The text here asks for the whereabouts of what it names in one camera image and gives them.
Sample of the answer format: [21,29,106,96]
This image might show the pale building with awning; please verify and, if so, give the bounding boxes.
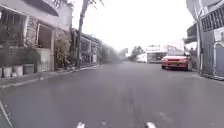
[0,0,74,78]

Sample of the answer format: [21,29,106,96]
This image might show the concrete kerb strip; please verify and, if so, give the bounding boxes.
[0,63,103,90]

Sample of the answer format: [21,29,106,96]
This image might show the utility pole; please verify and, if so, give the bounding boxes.
[75,0,105,69]

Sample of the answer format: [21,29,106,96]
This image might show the building with grey gate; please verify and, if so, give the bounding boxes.
[185,0,224,81]

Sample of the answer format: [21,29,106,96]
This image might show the low building with fence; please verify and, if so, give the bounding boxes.
[71,29,104,66]

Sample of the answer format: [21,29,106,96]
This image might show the robot's own part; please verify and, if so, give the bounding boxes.
[145,121,157,128]
[76,121,86,128]

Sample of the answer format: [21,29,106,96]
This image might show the grey asphalt road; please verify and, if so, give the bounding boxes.
[0,60,224,128]

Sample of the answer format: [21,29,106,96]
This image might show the red car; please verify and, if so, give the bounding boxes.
[161,49,193,72]

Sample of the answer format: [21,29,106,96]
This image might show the white building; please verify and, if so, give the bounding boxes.
[145,44,183,64]

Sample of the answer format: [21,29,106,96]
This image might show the pale plant pot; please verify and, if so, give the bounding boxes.
[12,64,24,78]
[2,66,14,79]

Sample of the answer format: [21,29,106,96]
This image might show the grey plant pot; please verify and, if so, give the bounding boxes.
[22,63,36,76]

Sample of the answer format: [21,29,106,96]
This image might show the distant trees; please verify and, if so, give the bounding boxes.
[119,45,145,62]

